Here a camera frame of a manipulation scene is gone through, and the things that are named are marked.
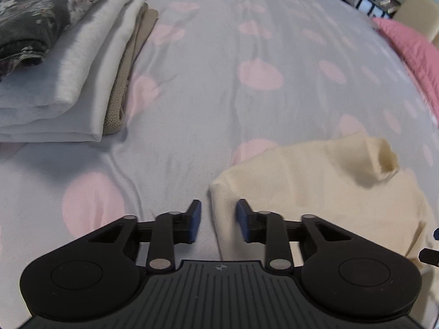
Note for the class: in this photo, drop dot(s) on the pink pillow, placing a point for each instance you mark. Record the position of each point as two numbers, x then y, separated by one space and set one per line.
411 48

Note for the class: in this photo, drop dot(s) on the cream knit sweater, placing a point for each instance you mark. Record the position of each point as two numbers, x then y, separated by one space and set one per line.
308 185

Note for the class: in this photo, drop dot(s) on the bed with pink dotted sheet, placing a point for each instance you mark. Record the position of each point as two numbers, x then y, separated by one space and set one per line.
205 75

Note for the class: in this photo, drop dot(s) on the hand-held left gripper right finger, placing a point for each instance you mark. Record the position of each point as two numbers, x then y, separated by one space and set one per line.
241 221

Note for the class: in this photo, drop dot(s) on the dark floral folded garment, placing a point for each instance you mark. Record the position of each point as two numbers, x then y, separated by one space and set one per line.
41 10

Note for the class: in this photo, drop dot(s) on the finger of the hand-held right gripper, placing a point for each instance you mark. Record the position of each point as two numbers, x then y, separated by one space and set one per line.
436 233
428 256

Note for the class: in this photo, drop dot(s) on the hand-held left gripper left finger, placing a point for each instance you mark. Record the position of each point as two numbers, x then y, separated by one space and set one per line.
195 221

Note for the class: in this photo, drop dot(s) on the beige folded garment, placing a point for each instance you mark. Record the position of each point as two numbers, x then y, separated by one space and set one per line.
118 102

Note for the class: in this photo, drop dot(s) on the white folded garment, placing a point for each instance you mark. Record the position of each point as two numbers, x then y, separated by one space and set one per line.
103 85

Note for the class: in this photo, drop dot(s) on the beige padded headboard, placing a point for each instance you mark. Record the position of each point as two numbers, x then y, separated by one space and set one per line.
418 10

